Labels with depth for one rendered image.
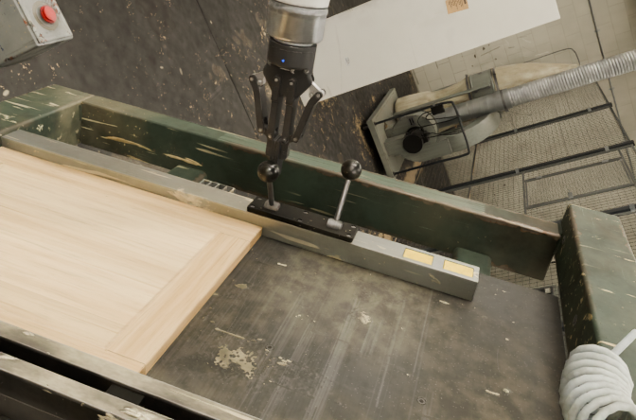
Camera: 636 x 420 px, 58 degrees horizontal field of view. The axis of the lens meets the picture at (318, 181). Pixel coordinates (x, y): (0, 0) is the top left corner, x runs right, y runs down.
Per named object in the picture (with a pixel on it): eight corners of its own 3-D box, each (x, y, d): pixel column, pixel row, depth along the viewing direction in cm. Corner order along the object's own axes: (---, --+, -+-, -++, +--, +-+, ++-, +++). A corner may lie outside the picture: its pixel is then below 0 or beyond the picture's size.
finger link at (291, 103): (294, 73, 95) (303, 75, 94) (287, 136, 99) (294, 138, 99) (287, 78, 91) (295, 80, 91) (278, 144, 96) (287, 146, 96)
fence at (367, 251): (21, 147, 121) (19, 129, 119) (473, 286, 102) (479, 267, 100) (2, 154, 116) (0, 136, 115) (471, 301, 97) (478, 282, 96)
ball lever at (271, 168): (266, 199, 107) (261, 152, 97) (286, 204, 107) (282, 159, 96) (258, 215, 105) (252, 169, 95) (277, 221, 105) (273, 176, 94)
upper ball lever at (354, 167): (324, 229, 105) (345, 158, 106) (344, 235, 104) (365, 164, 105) (321, 228, 101) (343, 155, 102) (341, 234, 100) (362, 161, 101)
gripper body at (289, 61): (326, 42, 93) (316, 96, 97) (276, 29, 94) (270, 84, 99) (311, 49, 86) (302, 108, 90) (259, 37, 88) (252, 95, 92)
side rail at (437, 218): (96, 136, 145) (96, 95, 141) (541, 267, 123) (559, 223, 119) (80, 144, 140) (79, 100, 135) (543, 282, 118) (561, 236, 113)
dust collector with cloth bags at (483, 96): (382, 91, 718) (569, 28, 629) (401, 142, 737) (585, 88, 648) (357, 124, 598) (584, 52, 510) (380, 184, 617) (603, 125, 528)
